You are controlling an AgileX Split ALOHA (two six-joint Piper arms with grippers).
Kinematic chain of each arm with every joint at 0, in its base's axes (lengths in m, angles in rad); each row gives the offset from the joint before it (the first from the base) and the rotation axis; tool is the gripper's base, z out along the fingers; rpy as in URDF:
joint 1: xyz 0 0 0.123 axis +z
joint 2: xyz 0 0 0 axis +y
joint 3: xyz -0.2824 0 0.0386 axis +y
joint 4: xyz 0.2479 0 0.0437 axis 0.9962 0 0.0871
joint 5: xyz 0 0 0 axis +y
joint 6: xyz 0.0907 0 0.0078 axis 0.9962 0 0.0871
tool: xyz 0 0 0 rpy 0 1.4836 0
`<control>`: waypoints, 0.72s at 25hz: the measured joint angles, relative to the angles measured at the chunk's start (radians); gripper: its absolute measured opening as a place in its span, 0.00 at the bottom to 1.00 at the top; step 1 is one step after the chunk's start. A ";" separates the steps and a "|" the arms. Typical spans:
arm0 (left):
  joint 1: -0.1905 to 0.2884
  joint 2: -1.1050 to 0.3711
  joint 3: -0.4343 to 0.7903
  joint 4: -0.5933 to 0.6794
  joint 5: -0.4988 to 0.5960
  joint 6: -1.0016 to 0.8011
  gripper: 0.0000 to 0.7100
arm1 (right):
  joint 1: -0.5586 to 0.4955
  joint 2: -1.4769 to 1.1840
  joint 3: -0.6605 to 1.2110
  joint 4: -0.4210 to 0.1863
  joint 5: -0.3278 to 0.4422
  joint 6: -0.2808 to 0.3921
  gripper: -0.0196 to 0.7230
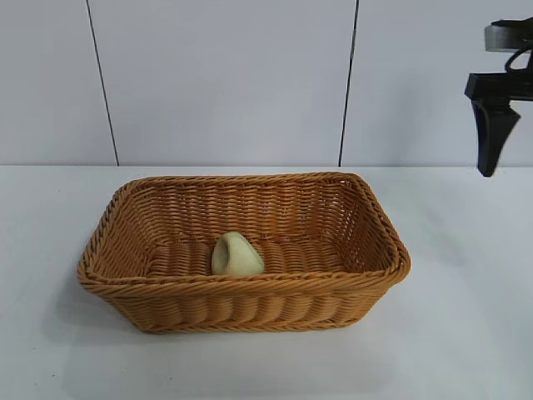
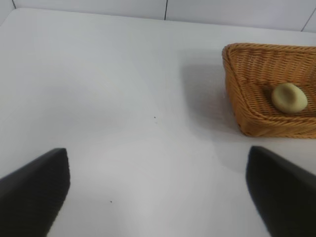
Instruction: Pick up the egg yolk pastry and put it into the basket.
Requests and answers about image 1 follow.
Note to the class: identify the tan woven wicker basket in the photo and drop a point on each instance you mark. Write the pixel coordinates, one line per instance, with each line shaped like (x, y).
(250, 300)

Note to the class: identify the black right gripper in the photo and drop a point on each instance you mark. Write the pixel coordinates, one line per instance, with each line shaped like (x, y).
(491, 86)

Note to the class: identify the pale yellow egg yolk pastry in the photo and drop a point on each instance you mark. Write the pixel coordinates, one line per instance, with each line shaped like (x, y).
(239, 258)

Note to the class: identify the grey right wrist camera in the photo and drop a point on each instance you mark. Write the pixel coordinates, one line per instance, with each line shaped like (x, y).
(497, 37)

